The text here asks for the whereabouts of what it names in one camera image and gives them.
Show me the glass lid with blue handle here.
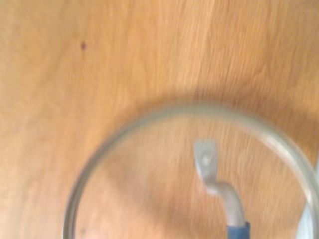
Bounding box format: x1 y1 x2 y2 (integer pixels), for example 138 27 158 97
63 103 319 239

